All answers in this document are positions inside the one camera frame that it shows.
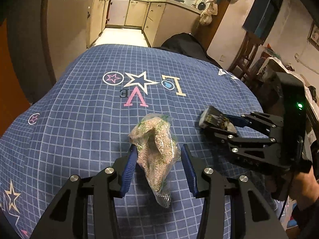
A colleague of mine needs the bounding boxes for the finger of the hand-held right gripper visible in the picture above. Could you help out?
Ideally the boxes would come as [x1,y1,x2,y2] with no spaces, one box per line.
[206,126,291,172]
[223,112,285,133]

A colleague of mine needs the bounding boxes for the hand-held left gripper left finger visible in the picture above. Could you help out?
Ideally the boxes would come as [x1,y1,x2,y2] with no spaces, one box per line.
[30,144,138,239]

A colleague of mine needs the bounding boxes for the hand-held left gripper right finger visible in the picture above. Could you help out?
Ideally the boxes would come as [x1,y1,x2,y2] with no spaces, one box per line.
[181,144,288,239]

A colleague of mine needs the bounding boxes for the clear bag of grains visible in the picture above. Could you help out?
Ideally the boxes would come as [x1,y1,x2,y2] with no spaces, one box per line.
[128,113,182,208]

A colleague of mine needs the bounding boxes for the dark green patterned packet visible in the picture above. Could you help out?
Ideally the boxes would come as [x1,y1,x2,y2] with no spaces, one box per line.
[199,106,237,133]

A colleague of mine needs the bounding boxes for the person's right hand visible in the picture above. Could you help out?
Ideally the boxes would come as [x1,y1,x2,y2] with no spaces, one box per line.
[290,166,318,211]

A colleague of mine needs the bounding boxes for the dark wooden table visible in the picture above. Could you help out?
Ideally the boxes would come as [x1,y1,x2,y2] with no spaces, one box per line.
[249,57,319,152]

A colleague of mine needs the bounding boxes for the white cloth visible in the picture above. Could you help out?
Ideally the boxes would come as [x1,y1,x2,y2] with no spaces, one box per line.
[264,56,289,72]

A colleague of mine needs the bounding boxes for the blue checkered star tablecloth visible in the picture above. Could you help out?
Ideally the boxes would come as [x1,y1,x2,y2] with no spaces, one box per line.
[0,43,282,239]

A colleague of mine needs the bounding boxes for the dark wooden chair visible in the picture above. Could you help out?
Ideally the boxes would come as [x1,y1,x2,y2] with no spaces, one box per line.
[228,31,265,82]

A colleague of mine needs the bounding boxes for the framed elephant picture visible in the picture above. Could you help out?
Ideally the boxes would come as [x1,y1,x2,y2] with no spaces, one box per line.
[308,21,319,46]

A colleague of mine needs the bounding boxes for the dark window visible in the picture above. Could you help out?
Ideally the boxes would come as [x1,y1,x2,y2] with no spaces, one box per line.
[242,0,285,41]

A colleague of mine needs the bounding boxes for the black bag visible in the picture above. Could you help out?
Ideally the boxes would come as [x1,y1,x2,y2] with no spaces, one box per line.
[152,32,223,69]

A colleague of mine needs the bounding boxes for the hanging beige bag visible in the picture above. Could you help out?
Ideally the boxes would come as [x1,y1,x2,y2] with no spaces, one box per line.
[199,2,218,26]

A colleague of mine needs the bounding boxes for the orange wooden cabinet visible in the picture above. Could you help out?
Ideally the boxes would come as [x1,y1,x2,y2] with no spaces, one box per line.
[0,20,32,138]

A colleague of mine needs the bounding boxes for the grey refrigerator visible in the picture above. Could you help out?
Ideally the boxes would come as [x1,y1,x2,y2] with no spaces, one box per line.
[7,0,96,102]

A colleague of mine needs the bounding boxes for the beige lower kitchen cabinets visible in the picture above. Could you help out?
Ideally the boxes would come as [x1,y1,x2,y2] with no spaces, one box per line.
[86,0,202,48]

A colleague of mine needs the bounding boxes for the white wall cable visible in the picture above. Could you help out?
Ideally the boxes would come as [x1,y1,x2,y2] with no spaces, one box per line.
[295,53,319,75]

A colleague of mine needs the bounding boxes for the blue cable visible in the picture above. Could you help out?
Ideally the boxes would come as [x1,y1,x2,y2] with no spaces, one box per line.
[278,199,287,221]

